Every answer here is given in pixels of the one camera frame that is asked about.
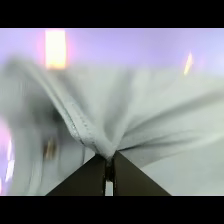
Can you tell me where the white garment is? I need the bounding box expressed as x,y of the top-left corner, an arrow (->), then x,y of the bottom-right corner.
0,57 -> 224,197

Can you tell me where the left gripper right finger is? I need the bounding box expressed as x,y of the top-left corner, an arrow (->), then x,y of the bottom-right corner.
112,150 -> 172,197

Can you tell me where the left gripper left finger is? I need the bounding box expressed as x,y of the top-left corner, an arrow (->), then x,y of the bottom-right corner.
45,153 -> 108,197

